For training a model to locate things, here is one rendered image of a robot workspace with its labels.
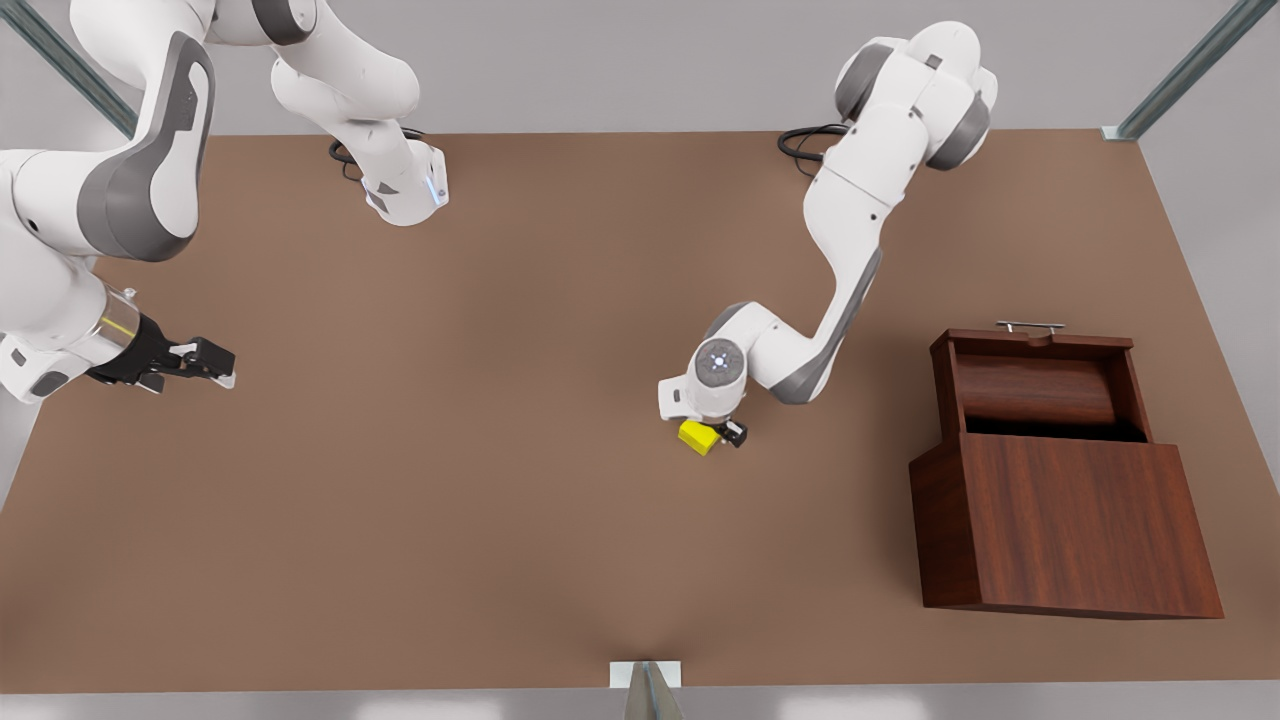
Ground dark wooden cabinet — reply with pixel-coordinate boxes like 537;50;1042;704
908;432;1226;621

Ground wooden drawer with silver handle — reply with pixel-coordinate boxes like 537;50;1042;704
929;320;1153;445

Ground black cable loop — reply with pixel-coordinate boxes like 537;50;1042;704
777;123;852;180
328;127;428;183

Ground silver frame post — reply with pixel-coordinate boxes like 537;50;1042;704
1100;0;1280;143
609;659;684;720
0;0;140;138

